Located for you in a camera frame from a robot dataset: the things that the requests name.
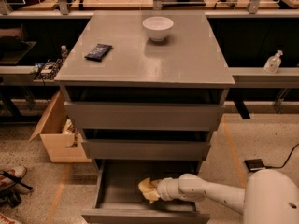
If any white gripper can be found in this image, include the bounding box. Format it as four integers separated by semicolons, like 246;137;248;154
149;178;181;203

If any yellow sponge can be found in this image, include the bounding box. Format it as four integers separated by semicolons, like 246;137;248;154
138;177;156;200

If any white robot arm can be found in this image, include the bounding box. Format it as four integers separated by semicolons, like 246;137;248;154
147;169;299;224

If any grey open bottom drawer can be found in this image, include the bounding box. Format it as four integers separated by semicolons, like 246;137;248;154
81;159;209;224

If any grey middle drawer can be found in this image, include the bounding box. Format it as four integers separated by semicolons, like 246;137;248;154
81;140;210;161

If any grey drawer cabinet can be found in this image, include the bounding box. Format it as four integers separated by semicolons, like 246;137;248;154
54;10;235;224

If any grey top drawer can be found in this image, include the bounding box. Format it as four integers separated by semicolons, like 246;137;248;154
64;102;224;131

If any cardboard box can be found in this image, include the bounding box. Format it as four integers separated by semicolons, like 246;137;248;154
29;91;91;162

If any white red sneaker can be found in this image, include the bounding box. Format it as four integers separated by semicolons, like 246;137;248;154
0;213;21;224
0;165;27;191

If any black wheeled cart leg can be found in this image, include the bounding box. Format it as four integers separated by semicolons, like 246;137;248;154
0;179;33;207

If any black snack packet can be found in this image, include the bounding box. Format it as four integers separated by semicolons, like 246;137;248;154
85;44;112;62

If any black patterned tray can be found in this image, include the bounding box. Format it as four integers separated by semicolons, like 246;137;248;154
36;59;63;80

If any white ceramic bowl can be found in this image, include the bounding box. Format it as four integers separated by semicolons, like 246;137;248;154
143;16;174;41

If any small plastic bottle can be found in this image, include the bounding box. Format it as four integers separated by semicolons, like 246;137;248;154
61;45;68;60

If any clear soap dispenser bottle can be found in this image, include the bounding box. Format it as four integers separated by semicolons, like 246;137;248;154
263;50;283;74

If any black cable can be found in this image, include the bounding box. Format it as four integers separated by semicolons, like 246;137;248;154
264;143;299;170

